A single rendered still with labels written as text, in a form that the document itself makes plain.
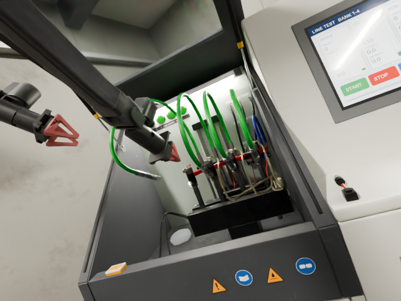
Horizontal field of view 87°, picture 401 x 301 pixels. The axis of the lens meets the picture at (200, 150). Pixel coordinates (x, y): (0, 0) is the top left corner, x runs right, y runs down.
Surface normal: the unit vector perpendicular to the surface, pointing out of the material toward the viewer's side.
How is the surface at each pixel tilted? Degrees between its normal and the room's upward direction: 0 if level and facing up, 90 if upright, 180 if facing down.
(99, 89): 111
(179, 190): 90
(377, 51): 76
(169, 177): 90
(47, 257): 90
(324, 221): 43
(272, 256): 90
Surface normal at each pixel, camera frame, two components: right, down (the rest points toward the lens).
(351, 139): -0.31, -0.09
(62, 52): 0.94, 0.07
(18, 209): 0.75, -0.26
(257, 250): -0.23, 0.13
